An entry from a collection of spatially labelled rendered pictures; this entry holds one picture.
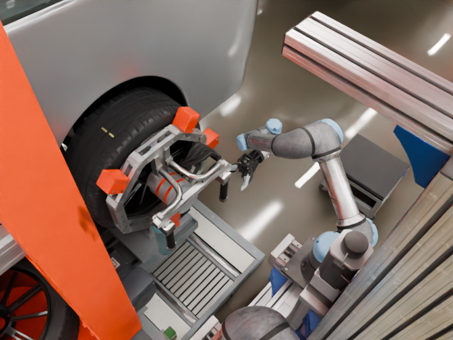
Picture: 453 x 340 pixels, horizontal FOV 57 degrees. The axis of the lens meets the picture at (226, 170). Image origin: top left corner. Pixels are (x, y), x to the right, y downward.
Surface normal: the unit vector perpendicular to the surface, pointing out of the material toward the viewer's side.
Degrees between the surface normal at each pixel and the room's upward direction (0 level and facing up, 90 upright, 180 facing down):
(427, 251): 90
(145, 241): 0
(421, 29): 0
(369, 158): 0
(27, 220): 90
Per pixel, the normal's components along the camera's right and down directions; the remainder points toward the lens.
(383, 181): 0.04, -0.57
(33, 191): 0.74, 0.56
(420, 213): -0.68, 0.58
